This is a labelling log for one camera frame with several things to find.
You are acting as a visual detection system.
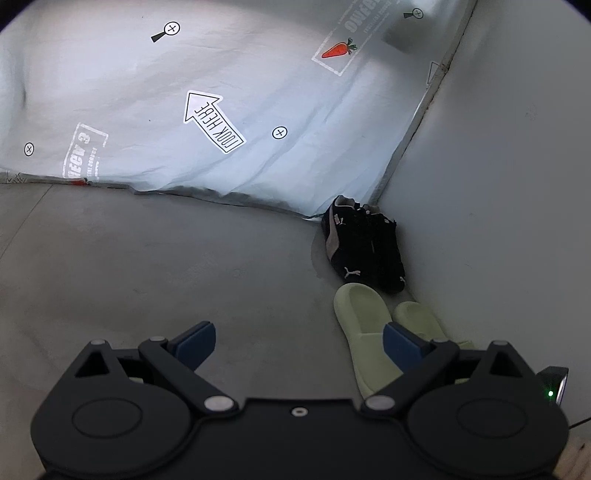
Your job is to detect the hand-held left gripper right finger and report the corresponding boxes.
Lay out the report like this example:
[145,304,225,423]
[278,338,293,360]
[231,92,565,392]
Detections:
[360,322,539,418]

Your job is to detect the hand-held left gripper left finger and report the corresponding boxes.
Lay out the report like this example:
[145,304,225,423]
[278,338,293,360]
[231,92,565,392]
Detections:
[71,320,241,418]

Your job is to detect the pale green slide sandal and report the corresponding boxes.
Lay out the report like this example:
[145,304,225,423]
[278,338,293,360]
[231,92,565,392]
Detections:
[333,284,403,398]
[393,301,476,352]

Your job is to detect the black sneaker with pink trim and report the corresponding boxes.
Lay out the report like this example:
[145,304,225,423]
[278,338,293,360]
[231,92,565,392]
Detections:
[365,205,407,295]
[321,195,384,283]

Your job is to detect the white printed sheet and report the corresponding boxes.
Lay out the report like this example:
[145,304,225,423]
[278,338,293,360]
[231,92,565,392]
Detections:
[0,0,478,219]

